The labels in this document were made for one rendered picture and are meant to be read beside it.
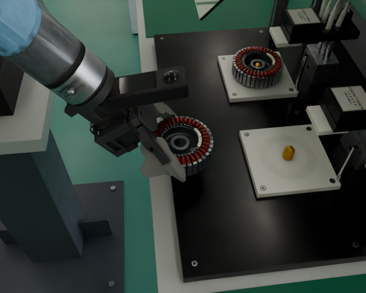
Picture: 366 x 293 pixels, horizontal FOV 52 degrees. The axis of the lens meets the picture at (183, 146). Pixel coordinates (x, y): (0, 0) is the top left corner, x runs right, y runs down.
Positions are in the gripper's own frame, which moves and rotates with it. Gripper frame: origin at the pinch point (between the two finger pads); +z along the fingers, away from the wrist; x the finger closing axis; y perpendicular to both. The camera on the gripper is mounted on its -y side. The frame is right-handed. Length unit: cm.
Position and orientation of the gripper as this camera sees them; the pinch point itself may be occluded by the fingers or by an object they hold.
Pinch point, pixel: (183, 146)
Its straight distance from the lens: 64.9
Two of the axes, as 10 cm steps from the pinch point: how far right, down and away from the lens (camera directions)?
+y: -8.2, 4.4, 3.8
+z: 5.6, 4.7, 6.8
